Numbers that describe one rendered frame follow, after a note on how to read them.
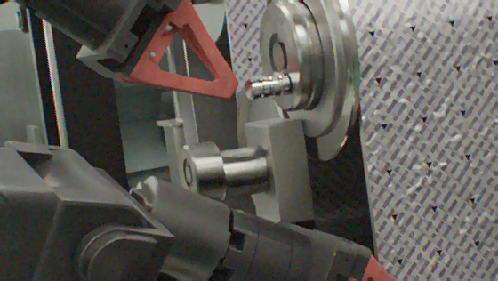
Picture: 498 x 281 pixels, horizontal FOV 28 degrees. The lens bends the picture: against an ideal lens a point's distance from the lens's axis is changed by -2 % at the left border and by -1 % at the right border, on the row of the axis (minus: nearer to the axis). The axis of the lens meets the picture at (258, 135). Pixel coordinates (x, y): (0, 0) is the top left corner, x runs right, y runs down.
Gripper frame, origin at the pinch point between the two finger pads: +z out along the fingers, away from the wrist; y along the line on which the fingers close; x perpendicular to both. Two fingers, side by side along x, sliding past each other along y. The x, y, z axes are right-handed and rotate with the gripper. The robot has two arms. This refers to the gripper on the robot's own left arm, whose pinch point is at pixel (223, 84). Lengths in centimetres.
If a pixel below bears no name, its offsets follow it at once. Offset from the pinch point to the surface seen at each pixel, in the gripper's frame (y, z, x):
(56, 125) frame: -38.0, -2.5, -6.1
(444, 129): 10.0, 11.5, 3.6
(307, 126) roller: 3.1, 5.7, 0.2
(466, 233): 10.0, 16.6, -1.3
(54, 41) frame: -23.8, -8.8, -0.6
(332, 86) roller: 8.2, 3.9, 2.2
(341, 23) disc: 9.9, 1.7, 5.4
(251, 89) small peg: 5.0, 0.3, -0.2
